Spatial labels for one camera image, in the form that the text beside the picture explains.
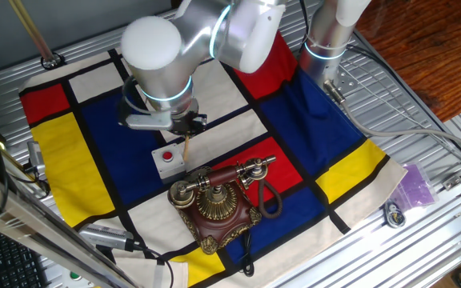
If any grey depth camera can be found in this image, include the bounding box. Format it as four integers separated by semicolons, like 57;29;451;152
78;222;135;252

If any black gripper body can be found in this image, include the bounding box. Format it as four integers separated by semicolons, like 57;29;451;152
166;108;208;138

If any black camera cable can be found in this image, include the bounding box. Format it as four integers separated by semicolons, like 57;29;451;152
132;242;175;288

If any brown brass rotary phone base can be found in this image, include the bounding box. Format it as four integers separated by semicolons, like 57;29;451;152
178;166;263;256

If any grey box with red button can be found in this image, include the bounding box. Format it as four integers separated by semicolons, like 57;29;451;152
150;142;186;185

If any brown wooden desk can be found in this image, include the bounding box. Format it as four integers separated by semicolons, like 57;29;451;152
354;0;461;123

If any colourful Mondrian pattern tablecloth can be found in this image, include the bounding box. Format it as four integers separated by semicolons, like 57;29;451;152
18;30;408;288

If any black phone line cord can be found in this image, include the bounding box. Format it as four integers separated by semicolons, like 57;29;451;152
239;230;255;278

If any small grey side camera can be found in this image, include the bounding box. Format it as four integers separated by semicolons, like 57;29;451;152
26;140;47;181

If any grey box with green button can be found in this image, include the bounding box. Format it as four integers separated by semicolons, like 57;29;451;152
60;270;95;288

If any thick grey robot cable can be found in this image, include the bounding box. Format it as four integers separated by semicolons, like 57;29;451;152
323;79;461;159

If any aluminium corner bracket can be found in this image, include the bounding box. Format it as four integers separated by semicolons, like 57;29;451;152
442;174;461;191

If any brown brass phone handset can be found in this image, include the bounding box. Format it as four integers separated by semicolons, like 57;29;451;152
167;154;278;210

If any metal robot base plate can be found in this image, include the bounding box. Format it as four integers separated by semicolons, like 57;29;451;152
326;63;359;95

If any thin wooden stick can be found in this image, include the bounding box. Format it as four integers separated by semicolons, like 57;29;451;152
182;134;192;162

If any brown coiled phone cord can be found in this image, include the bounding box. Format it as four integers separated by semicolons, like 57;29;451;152
257;178;283;220

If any brass tripod pole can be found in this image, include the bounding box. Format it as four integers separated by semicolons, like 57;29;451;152
8;0;66;70

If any aluminium frame beam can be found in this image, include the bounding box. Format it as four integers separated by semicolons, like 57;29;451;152
0;162;139;288

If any black computer keyboard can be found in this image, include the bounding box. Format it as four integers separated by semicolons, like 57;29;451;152
0;223;50;288

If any wrist camera on grey bracket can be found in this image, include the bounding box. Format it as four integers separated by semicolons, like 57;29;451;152
117;75;175;132

